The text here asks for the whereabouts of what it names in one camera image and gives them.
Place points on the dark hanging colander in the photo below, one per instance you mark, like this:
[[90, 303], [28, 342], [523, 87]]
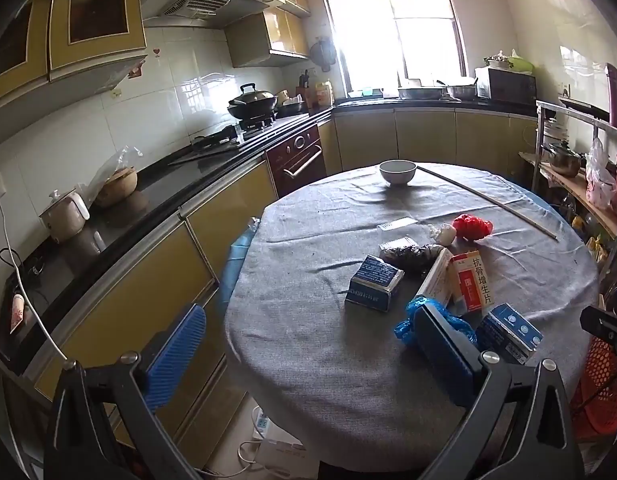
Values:
[[322, 55]]

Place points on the dark red oven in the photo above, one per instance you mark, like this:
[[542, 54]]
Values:
[[296, 157]]

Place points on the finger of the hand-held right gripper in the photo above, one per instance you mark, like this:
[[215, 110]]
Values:
[[606, 325]]

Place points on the red plastic mesh basket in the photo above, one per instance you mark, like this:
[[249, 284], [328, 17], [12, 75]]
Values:
[[598, 375]]

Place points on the orange and white medicine box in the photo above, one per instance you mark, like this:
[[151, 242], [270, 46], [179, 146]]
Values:
[[471, 280]]

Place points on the brown clay pot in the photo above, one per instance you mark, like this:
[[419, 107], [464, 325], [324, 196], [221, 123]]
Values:
[[116, 187]]

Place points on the long thin stick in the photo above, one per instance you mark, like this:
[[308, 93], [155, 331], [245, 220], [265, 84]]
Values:
[[513, 213]]

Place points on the white bowl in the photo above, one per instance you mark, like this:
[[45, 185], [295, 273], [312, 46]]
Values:
[[397, 172]]

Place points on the metal basin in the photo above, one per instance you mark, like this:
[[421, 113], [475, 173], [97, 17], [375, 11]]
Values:
[[421, 91]]

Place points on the red plastic bag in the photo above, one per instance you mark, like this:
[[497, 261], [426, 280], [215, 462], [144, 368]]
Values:
[[471, 226]]

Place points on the white electric cooker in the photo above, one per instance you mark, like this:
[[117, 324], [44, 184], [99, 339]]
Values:
[[63, 217]]

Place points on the clear ribbed plastic tray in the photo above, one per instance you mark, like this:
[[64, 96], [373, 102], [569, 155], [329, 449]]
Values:
[[398, 224]]

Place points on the blue and white carton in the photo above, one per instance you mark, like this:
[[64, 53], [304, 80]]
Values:
[[373, 280]]

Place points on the metal storage rack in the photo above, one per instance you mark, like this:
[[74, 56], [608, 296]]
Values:
[[578, 185]]

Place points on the blue box with white circles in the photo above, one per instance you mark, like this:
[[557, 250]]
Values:
[[508, 332]]

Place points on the blue plastic bag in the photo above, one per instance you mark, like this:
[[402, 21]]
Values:
[[406, 327]]

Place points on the yellow wall cabinet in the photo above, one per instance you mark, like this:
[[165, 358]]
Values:
[[268, 35], [88, 25]]

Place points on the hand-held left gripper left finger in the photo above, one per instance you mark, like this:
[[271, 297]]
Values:
[[178, 355]]

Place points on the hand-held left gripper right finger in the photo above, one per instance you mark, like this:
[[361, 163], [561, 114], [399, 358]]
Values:
[[441, 355]]

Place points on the black microwave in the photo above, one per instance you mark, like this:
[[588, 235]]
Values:
[[506, 85]]

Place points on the grey tablecloth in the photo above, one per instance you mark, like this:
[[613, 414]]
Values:
[[313, 360]]

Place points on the yellow base cabinets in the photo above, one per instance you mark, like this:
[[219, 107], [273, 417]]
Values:
[[138, 300]]

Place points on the pink and white plastic bag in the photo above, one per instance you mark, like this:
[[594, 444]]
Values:
[[601, 180]]

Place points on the steel pot with lid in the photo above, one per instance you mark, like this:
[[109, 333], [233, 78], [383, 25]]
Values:
[[563, 160]]

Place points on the black wok with lid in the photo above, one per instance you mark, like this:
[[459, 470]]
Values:
[[253, 102]]

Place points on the window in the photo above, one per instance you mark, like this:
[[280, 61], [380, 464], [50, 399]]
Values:
[[388, 25]]

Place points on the dark plastic bag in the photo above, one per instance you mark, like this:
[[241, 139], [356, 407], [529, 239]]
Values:
[[418, 257]]

